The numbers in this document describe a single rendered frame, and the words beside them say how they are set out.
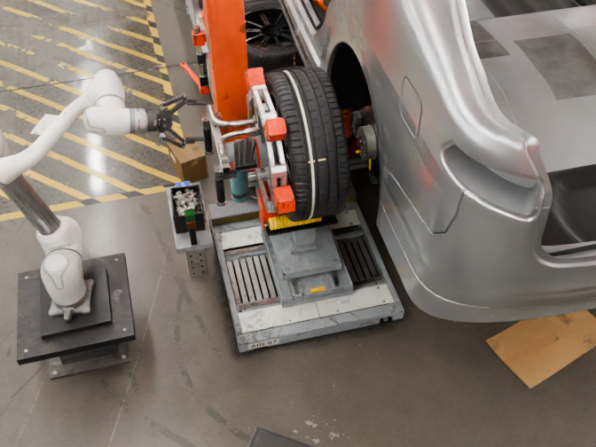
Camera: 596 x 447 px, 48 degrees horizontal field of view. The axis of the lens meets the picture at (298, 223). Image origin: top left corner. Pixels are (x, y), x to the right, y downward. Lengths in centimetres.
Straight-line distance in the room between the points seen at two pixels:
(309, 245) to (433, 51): 156
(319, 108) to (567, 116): 110
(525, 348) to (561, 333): 21
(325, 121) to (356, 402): 129
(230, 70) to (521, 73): 131
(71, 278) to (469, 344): 188
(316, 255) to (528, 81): 128
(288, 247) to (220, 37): 108
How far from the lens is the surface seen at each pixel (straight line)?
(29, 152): 262
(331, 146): 271
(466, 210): 206
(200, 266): 358
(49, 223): 309
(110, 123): 246
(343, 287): 335
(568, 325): 365
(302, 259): 337
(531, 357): 347
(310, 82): 283
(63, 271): 302
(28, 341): 321
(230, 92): 324
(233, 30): 307
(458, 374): 334
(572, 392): 344
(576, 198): 298
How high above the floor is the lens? 279
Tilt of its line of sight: 47 degrees down
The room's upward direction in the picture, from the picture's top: straight up
